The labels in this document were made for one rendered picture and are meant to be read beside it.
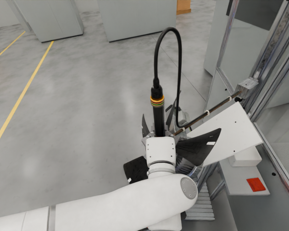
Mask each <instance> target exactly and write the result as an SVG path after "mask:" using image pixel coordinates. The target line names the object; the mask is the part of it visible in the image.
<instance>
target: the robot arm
mask: <svg viewBox="0 0 289 231"><path fill-rule="evenodd" d="M164 134H165V137H154V135H155V125H154V122H153V125H152V126H151V132H150V133H149V134H148V135H147V136H146V137H144V138H142V139H141V141H142V143H143V144H144V146H145V147H146V158H147V165H148V168H149V171H148V172H147V176H148V179H146V180H142V181H139V182H136V183H133V184H130V185H127V186H124V187H122V188H119V189H117V190H115V191H113V192H110V193H106V194H102V195H98V196H93V197H89V198H83V199H79V200H74V201H70V202H65V203H60V204H56V205H52V206H47V207H43V208H39V209H33V210H30V211H25V212H21V213H17V214H11V215H7V216H3V217H0V231H138V230H141V229H144V228H146V227H148V229H149V230H151V231H180V230H181V229H182V224H181V215H180V213H182V212H184V211H186V210H188V209H189V208H191V207H192V206H193V205H194V204H195V202H196V200H197V198H198V189H197V186H196V184H195V182H194V181H193V180H192V179H191V178H190V177H188V176H186V175H183V174H176V172H175V165H176V150H175V146H176V145H177V143H178V141H179V137H177V136H174V135H173V134H172V133H170V132H169V130H168V125H166V122H164Z"/></svg>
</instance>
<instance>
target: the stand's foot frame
mask: <svg viewBox="0 0 289 231"><path fill-rule="evenodd" d="M185 212H186V215H187V216H186V218H185V219H184V220H208V221H214V220H215V217H214V213H213V209H212V205H211V200H210V196H209V193H208V189H207V184H206V181H205V183H204V185H203V187H202V189H201V190H200V192H199V194H198V198H197V200H196V202H195V204H194V205H193V206H192V207H191V208H189V209H188V210H186V211H185Z"/></svg>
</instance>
